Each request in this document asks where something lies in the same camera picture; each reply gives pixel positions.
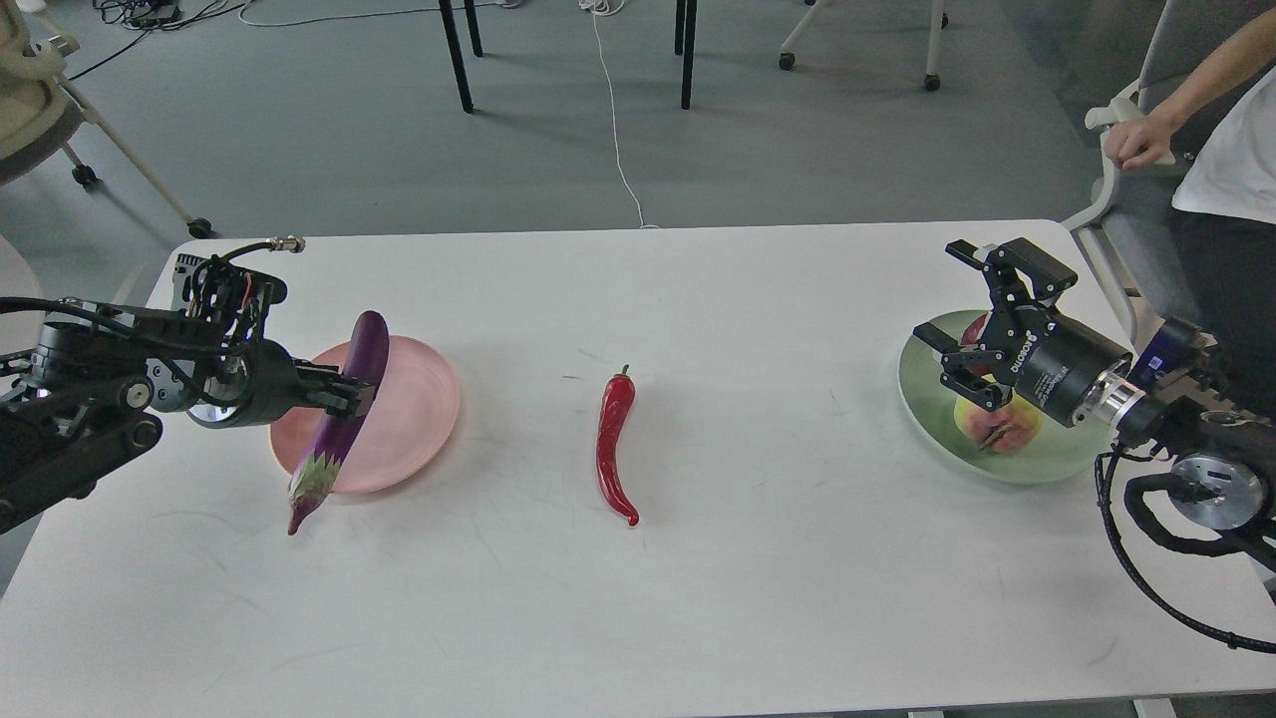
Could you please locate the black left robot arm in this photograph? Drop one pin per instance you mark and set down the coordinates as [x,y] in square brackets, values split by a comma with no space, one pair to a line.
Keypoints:
[87,398]

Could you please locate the purple eggplant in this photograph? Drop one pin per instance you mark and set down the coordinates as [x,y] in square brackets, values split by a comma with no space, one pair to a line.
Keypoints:
[315,474]

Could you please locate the red chili pepper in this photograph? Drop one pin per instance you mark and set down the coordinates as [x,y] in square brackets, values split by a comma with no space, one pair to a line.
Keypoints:
[616,401]

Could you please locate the green plate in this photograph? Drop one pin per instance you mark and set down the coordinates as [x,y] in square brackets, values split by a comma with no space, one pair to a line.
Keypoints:
[1055,454]

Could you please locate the grey office chair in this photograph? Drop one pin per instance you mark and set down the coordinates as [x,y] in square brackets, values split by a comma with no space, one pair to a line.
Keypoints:
[1124,234]

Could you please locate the person's hand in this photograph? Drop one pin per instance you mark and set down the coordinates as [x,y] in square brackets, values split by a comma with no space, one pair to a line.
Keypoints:
[1140,143]

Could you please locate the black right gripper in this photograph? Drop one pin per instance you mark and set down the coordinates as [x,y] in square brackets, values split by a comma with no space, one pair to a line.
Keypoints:
[1050,359]

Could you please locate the red pomegranate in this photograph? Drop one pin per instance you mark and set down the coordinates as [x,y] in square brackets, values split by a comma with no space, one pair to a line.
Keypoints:
[972,339]

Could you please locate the person's forearm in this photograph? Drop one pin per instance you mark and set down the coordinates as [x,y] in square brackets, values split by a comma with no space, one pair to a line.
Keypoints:
[1238,58]

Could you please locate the person in white shirt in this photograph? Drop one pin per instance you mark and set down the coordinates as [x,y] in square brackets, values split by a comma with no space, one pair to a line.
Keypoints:
[1222,221]

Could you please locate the white chair base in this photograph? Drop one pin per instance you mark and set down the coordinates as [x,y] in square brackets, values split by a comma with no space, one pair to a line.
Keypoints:
[918,49]

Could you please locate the beige office chair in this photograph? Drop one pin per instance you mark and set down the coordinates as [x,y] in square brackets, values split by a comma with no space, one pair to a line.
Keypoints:
[41,109]

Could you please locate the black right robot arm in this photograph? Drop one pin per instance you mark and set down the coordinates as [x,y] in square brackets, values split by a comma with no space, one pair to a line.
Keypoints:
[1216,496]

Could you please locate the yellow pink apple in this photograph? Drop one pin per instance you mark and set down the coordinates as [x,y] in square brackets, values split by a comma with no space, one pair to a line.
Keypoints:
[1006,430]

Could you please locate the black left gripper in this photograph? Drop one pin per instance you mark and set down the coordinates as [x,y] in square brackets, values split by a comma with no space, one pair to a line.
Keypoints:
[267,384]

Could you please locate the pink plate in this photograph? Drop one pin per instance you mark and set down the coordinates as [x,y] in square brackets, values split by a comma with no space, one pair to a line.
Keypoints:
[417,407]

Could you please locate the black table leg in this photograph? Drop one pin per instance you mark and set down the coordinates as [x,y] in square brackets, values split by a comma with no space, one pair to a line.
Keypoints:
[453,38]
[684,46]

